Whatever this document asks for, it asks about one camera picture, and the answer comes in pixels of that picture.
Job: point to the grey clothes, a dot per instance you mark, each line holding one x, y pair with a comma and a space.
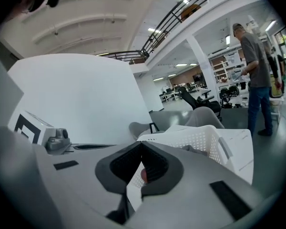
193, 149

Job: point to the white side table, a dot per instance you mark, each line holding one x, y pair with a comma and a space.
276, 104

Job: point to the black mezzanine railing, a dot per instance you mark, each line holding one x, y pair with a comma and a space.
171, 18

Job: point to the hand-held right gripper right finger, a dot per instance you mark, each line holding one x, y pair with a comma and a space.
195, 199

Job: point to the white storage shelf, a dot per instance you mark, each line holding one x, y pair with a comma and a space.
222, 68

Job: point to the yellow bag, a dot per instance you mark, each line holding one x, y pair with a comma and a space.
275, 87

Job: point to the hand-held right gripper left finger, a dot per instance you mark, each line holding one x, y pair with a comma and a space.
85, 173

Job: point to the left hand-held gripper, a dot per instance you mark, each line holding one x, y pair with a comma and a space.
44, 132

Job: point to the white plastic basket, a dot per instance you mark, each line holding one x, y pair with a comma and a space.
236, 147

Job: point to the black office chair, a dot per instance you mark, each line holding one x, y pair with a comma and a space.
200, 102

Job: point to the grey shell chair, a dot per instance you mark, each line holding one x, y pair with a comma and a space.
203, 117
139, 128

